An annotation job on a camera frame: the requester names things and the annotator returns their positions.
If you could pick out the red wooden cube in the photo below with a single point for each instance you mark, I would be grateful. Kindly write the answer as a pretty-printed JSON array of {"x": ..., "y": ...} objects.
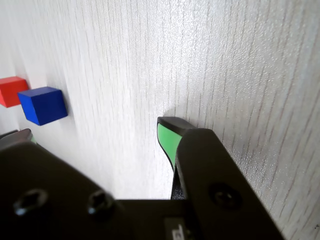
[{"x": 10, "y": 92}]

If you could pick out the blue wooden cube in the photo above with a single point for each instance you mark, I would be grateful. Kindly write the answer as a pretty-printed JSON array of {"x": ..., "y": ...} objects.
[{"x": 42, "y": 106}]

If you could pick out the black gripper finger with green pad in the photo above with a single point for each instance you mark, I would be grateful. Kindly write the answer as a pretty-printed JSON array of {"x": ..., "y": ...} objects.
[{"x": 207, "y": 162}]

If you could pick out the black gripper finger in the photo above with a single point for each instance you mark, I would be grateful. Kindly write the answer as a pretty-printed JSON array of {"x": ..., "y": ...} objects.
[{"x": 37, "y": 180}]

